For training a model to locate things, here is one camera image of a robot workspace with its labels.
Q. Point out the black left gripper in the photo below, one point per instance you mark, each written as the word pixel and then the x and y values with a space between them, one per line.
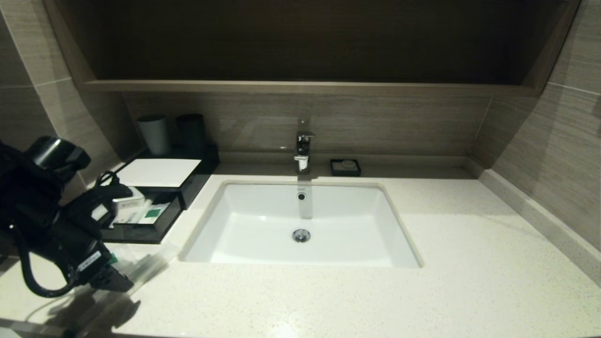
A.
pixel 77 251

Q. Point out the long clear toothbrush packet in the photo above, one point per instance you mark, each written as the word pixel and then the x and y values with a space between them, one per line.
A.
pixel 150 265

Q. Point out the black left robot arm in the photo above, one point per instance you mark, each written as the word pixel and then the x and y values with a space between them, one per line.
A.
pixel 28 188

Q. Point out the black drawer box housing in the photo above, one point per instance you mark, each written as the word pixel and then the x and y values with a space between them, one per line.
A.
pixel 196 186

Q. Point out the small clear green-label sachet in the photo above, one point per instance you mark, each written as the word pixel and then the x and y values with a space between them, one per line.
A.
pixel 123 256

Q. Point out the wide white wrapped packet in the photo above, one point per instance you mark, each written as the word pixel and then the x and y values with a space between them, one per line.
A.
pixel 100 212

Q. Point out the flat white green-label packet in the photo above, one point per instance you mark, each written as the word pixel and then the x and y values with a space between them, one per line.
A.
pixel 155 214

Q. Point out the white paper card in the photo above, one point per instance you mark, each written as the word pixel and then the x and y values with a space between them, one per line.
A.
pixel 162 172

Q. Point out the pale grey cup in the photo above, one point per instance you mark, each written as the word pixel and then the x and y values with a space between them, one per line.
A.
pixel 153 135

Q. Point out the black cup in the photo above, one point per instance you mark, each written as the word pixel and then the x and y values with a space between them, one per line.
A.
pixel 190 135

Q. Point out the chrome drain stopper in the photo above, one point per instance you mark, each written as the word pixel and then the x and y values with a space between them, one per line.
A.
pixel 301 235

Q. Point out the white ceramic sink basin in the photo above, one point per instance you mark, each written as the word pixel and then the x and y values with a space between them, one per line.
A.
pixel 338 225

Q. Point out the chrome faucet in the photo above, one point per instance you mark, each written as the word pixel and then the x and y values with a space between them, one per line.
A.
pixel 304 145

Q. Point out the black soap dish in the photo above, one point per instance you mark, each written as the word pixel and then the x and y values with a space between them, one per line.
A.
pixel 334 172

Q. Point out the round beige soap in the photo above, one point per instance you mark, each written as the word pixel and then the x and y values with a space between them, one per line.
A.
pixel 348 164

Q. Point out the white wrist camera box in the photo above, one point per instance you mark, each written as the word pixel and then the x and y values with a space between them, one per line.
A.
pixel 127 203

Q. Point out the wooden wall shelf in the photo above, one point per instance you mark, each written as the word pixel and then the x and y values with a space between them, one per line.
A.
pixel 305 87

